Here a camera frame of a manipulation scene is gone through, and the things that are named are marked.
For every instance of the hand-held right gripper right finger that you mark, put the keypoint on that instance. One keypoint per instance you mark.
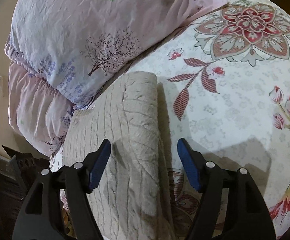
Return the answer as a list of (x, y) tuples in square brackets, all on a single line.
[(190, 167)]

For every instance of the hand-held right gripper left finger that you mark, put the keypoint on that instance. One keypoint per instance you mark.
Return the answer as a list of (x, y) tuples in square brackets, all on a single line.
[(99, 167)]

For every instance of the white floral bedsheet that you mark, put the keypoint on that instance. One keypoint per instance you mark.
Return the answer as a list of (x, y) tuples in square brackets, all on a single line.
[(235, 105)]

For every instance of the black perforated furniture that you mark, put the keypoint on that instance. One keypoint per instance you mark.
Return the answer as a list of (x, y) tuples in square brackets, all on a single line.
[(17, 166)]

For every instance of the pink floral pillow left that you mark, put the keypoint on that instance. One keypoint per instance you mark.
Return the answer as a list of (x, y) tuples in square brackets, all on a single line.
[(59, 42)]

